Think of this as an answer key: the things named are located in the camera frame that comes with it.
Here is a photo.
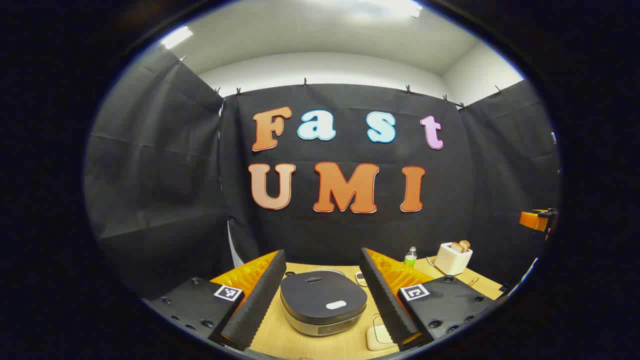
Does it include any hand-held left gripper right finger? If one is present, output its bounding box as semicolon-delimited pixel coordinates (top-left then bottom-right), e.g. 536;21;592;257
360;247;502;352

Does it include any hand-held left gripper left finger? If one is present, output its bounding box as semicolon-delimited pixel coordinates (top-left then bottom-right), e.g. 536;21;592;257
142;249;287;352

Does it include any dark grey rice cooker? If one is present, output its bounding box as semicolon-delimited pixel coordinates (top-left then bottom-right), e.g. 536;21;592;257
279;267;369;337

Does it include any clear plastic rice tray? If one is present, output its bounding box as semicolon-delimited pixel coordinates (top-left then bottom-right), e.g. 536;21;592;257
366;313;401;352

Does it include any white toaster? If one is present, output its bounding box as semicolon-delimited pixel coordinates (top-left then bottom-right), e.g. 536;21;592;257
433;242;474;276

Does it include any ceiling light panel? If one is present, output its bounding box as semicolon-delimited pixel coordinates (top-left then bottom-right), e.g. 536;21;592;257
161;26;194;50

